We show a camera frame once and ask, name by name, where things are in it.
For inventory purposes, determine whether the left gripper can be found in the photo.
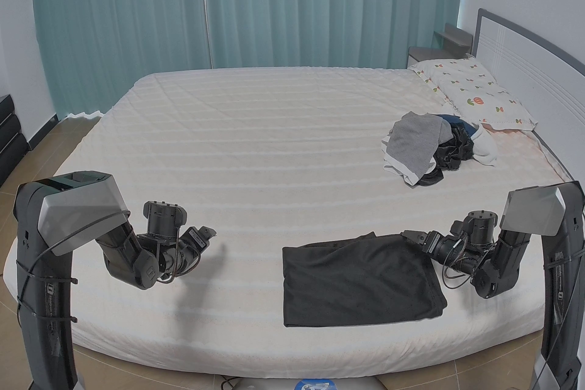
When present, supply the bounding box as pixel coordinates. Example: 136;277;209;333
183;226;212;261

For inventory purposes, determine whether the grey bedside table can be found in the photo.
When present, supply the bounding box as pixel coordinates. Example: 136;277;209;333
408;23;473;68

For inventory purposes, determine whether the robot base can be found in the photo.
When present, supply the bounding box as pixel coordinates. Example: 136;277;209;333
229;375;380;390

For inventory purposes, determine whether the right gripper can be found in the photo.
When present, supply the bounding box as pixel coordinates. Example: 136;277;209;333
423;232;455;263

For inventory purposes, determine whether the bed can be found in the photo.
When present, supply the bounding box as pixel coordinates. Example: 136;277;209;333
2;8;585;375

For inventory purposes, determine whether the black chest of drawers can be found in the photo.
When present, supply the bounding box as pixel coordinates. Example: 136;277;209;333
0;94;29;188

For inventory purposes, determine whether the black T-shirt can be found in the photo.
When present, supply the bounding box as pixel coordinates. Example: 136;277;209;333
282;232;448;328

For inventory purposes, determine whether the pile of clothes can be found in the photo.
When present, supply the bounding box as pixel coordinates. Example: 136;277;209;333
381;112;498;188

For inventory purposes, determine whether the white printed pillow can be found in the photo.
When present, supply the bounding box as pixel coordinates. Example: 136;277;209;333
408;58;539;132

